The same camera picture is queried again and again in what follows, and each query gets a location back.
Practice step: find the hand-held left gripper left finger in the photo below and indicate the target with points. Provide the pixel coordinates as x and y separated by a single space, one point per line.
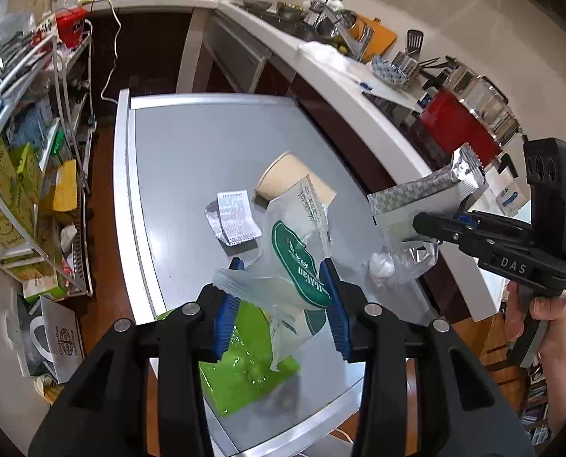
226 316

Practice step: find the white blue packet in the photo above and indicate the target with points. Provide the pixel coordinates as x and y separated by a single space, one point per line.
507 200

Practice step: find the white paper bag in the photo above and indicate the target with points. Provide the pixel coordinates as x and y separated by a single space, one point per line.
59 338

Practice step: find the orange cutting board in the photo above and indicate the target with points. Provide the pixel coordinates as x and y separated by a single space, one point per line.
380 38

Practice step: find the black induction cooktop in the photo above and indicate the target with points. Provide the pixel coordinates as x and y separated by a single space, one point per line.
397 114

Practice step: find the red cooking pot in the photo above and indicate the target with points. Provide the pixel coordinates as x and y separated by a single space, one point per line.
454 123

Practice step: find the small blue clip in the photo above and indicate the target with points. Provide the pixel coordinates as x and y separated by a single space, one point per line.
366 85

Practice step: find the silver foil wrapper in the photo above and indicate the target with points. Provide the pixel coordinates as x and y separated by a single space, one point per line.
421 195

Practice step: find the crumpled clear plastic wrap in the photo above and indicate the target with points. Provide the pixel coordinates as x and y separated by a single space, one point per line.
387 266

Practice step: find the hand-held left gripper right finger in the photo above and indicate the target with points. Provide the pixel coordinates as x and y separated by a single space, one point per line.
336 316

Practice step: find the stack of green cartons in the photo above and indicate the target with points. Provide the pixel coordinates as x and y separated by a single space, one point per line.
23 171

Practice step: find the person's right hand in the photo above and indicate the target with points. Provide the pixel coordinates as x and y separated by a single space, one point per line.
557 316

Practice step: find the red box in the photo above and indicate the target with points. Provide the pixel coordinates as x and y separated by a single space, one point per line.
71 26

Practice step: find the green plastic bag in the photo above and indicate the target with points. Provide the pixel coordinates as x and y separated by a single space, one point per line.
235 381

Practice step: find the clear wrapper with green label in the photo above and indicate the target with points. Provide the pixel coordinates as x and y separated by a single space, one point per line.
292 257

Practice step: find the blue patterned bowl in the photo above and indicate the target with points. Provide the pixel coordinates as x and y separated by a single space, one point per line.
385 69

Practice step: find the person's right forearm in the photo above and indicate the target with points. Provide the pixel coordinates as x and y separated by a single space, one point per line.
559 390

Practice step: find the tan paper cup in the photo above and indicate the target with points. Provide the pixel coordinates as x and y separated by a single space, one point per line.
287 176

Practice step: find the white crumpled cloth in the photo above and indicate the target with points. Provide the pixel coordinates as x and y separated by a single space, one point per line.
326 54

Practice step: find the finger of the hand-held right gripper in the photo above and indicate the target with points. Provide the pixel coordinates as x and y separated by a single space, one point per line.
483 221
442 231

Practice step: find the yellow pouch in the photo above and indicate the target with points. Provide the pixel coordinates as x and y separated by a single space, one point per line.
66 185

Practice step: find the steel bowl with greens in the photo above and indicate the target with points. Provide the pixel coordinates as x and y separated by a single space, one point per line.
290 10

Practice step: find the shallow steel bowl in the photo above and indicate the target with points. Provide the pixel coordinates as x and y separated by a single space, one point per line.
258 4

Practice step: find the steel kitchen sink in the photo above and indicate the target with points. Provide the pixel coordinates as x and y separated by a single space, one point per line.
283 26

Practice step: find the white printed receipt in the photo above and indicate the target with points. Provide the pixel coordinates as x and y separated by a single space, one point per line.
235 219

